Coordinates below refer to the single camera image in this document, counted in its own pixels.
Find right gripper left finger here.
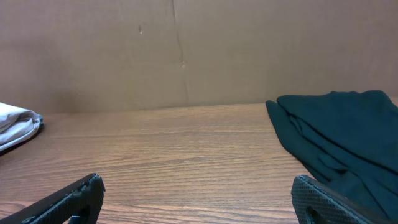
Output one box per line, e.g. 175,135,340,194
1,174,106,224

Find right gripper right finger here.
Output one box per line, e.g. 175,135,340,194
291,175,392,224

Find beige khaki shorts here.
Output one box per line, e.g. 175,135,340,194
1,103,39,151

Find black garment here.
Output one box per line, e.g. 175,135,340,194
266,90,397,221

